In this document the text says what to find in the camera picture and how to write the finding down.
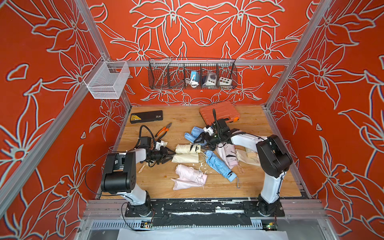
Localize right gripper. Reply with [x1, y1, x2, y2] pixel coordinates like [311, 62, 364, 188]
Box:
[193, 131, 223, 152]

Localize light blue sleeved umbrella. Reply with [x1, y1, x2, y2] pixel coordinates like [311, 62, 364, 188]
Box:
[184, 127, 205, 146]

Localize cream sleeved umbrella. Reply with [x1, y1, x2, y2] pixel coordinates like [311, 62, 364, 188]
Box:
[175, 144, 202, 154]

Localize pink sleeved umbrella long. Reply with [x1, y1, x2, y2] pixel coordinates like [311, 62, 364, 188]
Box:
[176, 164, 208, 186]

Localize cream sleeve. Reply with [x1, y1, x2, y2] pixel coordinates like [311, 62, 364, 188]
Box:
[236, 149, 261, 167]
[172, 154, 199, 164]

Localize pink sleeved umbrella short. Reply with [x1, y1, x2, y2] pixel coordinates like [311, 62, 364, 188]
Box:
[224, 144, 245, 174]

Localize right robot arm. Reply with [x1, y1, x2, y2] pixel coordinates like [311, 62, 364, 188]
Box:
[194, 109, 293, 217]

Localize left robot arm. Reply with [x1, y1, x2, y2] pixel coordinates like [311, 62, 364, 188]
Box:
[101, 124, 176, 217]

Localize red plastic tool case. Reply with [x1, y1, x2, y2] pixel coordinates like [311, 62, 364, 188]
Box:
[200, 101, 240, 125]

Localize black yellow tool box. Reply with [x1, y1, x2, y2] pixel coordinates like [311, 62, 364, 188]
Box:
[130, 110, 163, 124]

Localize white mesh basket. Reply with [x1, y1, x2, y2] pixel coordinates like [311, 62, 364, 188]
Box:
[84, 62, 131, 100]

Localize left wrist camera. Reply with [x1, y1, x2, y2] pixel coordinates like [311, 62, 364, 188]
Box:
[155, 140, 168, 151]

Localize orange handled pliers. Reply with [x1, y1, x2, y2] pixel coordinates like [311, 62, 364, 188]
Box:
[155, 123, 172, 139]

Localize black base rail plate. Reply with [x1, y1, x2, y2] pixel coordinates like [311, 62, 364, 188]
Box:
[121, 198, 285, 231]

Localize black wire wall basket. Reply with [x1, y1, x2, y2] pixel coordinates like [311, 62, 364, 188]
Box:
[148, 57, 238, 90]

